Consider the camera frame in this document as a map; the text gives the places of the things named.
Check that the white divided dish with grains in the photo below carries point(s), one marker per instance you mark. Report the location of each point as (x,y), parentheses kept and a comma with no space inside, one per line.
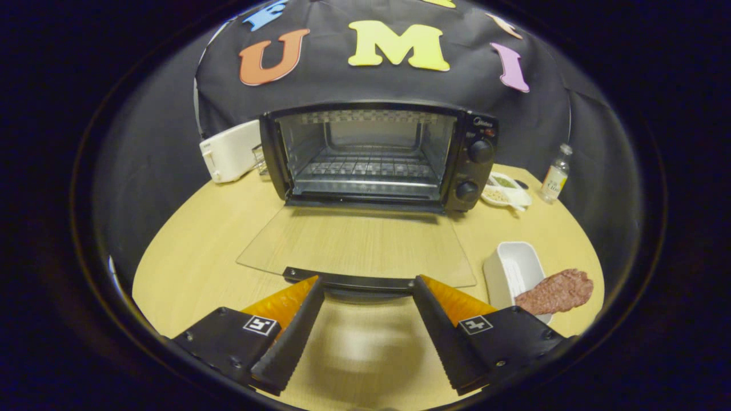
(511,197)

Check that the small white rectangular dish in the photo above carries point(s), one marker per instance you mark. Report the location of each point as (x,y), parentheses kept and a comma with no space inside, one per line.
(508,268)

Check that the small clear glass bottle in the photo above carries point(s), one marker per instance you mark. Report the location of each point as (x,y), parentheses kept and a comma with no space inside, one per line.
(555,180)

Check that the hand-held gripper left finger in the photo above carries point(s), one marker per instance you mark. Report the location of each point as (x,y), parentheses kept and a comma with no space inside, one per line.
(297,335)

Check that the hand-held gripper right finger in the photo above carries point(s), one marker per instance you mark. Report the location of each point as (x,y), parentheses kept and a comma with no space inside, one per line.
(442,335)

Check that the brown meat slice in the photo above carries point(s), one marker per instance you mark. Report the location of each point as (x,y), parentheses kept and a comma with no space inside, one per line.
(557,291)

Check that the white pop-up toaster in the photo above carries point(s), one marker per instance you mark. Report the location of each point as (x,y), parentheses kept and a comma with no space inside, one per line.
(231,151)

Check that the black toaster oven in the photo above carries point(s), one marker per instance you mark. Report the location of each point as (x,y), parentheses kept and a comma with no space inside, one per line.
(480,171)

